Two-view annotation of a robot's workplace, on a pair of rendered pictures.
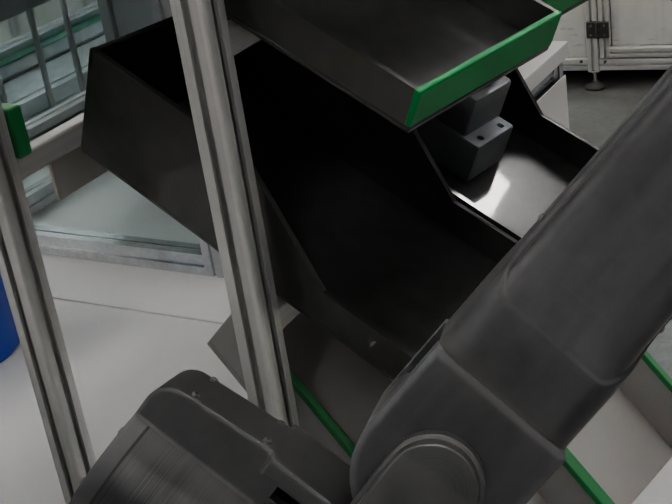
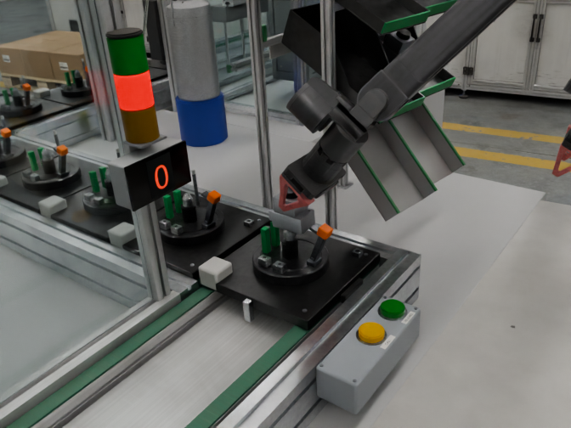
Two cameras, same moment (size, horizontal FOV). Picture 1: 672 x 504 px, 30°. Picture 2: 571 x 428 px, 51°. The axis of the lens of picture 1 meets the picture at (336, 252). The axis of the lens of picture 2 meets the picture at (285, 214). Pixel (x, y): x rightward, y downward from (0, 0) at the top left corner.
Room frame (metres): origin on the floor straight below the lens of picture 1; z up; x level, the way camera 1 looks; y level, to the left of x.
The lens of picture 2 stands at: (-0.49, 0.04, 1.57)
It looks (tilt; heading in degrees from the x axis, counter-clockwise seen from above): 28 degrees down; 5
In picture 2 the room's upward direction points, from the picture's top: 3 degrees counter-clockwise
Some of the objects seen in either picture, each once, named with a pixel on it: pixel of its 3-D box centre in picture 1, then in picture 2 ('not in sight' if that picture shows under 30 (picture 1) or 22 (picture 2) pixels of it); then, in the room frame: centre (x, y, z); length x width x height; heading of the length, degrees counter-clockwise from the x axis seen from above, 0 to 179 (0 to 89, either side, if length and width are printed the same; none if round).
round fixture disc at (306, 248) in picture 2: not in sight; (291, 259); (0.42, 0.12, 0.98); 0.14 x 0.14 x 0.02
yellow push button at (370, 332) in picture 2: not in sight; (371, 334); (0.24, -0.01, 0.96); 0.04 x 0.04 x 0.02
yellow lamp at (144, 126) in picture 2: not in sight; (139, 121); (0.33, 0.33, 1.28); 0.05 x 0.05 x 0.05
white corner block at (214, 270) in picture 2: not in sight; (216, 273); (0.40, 0.26, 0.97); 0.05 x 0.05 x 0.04; 57
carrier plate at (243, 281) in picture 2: not in sight; (291, 267); (0.42, 0.12, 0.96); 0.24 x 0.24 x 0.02; 57
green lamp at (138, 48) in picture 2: not in sight; (127, 53); (0.33, 0.33, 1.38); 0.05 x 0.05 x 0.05
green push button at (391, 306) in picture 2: not in sight; (392, 311); (0.30, -0.05, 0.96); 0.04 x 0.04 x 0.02
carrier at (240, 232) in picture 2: not in sight; (188, 210); (0.56, 0.34, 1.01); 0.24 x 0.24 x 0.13; 57
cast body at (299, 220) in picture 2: not in sight; (287, 206); (0.43, 0.12, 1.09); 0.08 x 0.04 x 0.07; 58
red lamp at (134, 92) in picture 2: not in sight; (133, 88); (0.33, 0.33, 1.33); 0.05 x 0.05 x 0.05
